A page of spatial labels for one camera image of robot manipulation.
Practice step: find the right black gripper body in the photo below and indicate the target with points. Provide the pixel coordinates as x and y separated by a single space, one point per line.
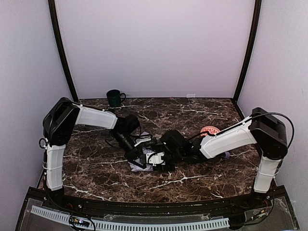
167 160

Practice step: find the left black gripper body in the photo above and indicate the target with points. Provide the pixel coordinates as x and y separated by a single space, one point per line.
134 154

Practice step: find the lavender folding umbrella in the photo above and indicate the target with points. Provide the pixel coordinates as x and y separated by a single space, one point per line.
138 166

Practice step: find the red patterned ceramic bowl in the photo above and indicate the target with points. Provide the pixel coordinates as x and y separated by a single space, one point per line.
211 129

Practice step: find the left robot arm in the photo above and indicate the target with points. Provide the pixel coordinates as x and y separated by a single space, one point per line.
58 126

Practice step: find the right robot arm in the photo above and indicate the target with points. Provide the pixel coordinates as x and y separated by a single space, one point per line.
261 128

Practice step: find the dark green mug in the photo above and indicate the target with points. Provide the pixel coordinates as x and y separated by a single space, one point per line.
115 98

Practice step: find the small circuit board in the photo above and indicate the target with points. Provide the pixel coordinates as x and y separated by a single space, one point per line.
78 222

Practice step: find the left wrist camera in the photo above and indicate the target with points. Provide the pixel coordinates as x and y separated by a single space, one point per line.
145 141

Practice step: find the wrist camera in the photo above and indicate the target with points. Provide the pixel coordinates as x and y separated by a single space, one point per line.
145 141
153 158

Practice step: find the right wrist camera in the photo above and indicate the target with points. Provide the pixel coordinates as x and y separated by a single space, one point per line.
153 158

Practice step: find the grey slotted cable duct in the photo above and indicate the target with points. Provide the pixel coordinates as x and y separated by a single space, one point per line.
101 225

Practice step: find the black front rail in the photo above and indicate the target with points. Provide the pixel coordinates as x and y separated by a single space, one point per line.
220 207

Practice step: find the left black frame post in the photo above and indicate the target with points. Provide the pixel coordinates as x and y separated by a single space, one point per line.
60 48

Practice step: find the black frame post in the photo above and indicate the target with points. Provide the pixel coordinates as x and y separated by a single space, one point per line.
60 48
249 50

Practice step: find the right black frame post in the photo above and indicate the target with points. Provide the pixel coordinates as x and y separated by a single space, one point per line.
249 50

